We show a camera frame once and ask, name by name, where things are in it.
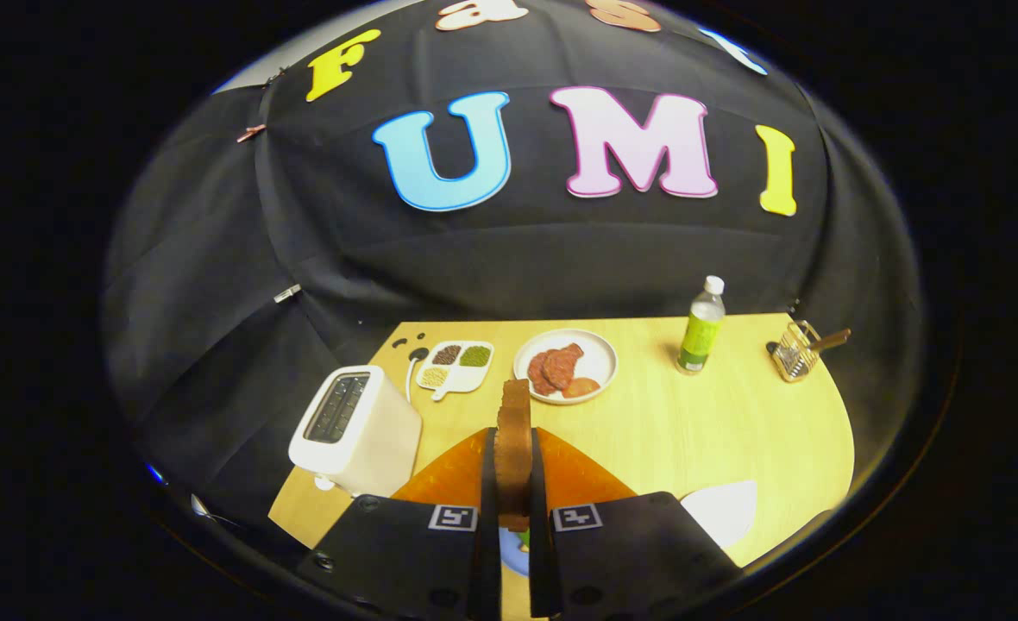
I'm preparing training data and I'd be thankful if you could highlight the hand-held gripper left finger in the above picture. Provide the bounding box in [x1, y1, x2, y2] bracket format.
[296, 427, 503, 621]

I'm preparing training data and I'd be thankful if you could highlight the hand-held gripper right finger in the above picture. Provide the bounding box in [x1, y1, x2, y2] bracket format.
[528, 427, 743, 620]

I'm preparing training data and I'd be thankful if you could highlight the toasted bread slice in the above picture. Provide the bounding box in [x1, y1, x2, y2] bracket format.
[495, 378, 534, 532]

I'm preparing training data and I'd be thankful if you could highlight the blue plate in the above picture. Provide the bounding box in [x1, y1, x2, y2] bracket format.
[499, 528, 532, 577]

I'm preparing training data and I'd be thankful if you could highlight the white divided condiment dish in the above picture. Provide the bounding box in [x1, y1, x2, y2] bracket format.
[415, 340, 495, 402]

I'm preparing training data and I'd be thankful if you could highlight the white toaster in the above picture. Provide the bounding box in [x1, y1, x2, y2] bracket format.
[288, 365, 424, 499]

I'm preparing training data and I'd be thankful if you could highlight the brown meat patty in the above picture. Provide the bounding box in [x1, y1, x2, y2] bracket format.
[527, 350, 557, 398]
[544, 343, 585, 391]

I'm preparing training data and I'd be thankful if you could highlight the round white plate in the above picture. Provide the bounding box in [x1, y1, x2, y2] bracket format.
[513, 329, 619, 405]

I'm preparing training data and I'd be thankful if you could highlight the white square plate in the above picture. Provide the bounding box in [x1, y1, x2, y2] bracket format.
[680, 480, 758, 550]

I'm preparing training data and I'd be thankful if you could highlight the green label water bottle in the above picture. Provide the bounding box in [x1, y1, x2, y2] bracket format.
[676, 275, 726, 375]

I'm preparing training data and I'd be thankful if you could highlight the black backdrop cloth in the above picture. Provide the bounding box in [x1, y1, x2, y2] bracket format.
[102, 0, 924, 518]

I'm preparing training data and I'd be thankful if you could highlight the white toaster cable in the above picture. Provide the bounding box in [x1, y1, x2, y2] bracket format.
[404, 347, 430, 404]

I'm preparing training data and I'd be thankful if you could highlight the wire utensil holder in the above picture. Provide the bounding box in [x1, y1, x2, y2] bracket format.
[772, 320, 821, 383]

